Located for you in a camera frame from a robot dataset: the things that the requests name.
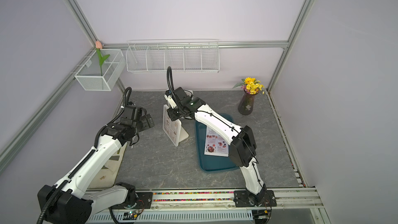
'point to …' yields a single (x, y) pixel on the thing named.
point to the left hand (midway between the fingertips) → (143, 122)
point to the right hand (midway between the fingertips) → (170, 112)
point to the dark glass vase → (245, 107)
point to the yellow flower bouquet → (250, 85)
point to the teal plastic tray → (211, 163)
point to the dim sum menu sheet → (171, 127)
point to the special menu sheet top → (215, 144)
